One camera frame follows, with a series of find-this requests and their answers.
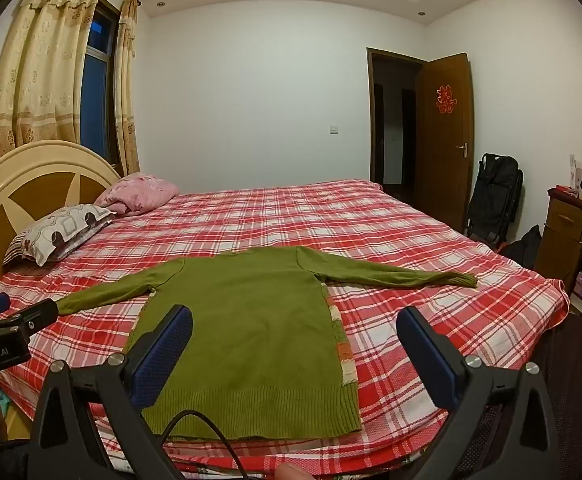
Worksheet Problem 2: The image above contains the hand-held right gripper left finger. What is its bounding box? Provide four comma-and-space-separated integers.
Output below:
28, 305, 194, 480

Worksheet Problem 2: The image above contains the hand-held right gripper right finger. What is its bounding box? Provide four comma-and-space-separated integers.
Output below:
396, 306, 562, 480

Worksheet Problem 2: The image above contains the green striped knit sweater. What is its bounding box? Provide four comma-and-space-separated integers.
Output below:
57, 246, 479, 442

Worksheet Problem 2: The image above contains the person's right hand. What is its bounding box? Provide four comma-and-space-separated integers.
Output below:
275, 462, 314, 480

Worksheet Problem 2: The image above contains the patterned grey pillow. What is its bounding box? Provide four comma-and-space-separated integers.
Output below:
3, 204, 116, 267

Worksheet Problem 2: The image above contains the cream wooden headboard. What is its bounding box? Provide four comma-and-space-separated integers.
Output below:
0, 140, 122, 301

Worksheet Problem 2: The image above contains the black bag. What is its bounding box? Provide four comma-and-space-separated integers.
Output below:
501, 225, 543, 268

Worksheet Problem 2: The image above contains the red plaid bed sheet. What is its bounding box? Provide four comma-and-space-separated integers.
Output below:
0, 177, 572, 480

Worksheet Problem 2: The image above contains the pink pillow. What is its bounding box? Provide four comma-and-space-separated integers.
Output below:
93, 172, 179, 217

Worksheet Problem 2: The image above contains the black backpack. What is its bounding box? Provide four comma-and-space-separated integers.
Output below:
464, 153, 524, 248

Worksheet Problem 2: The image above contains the brown wooden dresser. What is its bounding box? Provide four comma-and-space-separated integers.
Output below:
541, 187, 582, 306

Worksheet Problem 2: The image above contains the brown wooden door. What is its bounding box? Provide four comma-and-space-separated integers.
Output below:
415, 52, 473, 233

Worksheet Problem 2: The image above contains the window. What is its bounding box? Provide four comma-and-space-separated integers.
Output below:
80, 0, 122, 165

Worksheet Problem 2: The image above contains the wide beige floral curtain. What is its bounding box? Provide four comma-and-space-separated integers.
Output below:
0, 0, 102, 167

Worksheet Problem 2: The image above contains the narrow beige floral curtain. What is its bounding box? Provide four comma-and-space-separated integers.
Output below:
117, 0, 142, 177

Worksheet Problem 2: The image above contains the red paper door decoration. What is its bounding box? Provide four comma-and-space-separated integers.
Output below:
435, 85, 457, 115

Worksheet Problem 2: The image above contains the black cable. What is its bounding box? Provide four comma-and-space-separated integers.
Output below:
163, 410, 252, 480

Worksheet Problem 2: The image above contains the brown door frame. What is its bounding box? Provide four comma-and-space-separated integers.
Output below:
366, 47, 429, 188

